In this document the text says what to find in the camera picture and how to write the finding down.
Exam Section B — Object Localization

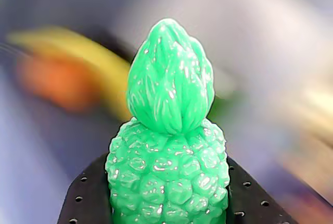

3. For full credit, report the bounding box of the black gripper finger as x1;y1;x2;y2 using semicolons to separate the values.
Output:
225;156;300;224
57;153;114;224

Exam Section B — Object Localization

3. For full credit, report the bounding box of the green toy pineapple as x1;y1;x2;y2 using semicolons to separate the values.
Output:
105;17;231;224

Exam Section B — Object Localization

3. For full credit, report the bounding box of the orange toy fruit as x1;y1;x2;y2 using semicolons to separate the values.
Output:
17;54;103;113

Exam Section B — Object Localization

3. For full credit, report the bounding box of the yellow toy banana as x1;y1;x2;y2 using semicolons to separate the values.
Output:
7;27;134;120

